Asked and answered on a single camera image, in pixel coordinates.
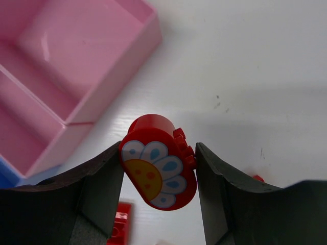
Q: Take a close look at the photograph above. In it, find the small red lego brick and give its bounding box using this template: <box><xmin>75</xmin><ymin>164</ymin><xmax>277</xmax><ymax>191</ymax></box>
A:
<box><xmin>252</xmin><ymin>175</ymin><xmax>265</xmax><ymax>182</ymax></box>

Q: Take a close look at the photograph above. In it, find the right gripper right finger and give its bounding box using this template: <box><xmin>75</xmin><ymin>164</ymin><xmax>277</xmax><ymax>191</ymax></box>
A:
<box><xmin>196</xmin><ymin>143</ymin><xmax>326</xmax><ymax>244</ymax></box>

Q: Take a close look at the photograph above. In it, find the small pink container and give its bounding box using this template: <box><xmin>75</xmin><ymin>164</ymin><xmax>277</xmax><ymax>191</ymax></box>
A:
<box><xmin>1</xmin><ymin>63</ymin><xmax>93</xmax><ymax>177</ymax></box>

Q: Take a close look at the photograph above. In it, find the purple blue container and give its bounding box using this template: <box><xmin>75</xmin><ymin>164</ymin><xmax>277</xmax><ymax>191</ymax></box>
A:
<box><xmin>1</xmin><ymin>157</ymin><xmax>60</xmax><ymax>188</ymax></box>

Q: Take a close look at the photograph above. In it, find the red round flower lego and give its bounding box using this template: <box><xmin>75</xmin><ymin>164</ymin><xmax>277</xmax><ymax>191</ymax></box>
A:
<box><xmin>119</xmin><ymin>114</ymin><xmax>197</xmax><ymax>211</ymax></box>

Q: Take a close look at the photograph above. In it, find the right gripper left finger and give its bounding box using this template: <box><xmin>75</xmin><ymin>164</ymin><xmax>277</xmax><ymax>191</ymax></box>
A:
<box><xmin>1</xmin><ymin>144</ymin><xmax>124</xmax><ymax>244</ymax></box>

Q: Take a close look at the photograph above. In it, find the large pink container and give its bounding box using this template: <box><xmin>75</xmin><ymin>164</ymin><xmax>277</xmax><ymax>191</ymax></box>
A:
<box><xmin>1</xmin><ymin>1</ymin><xmax>161</xmax><ymax>124</ymax></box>

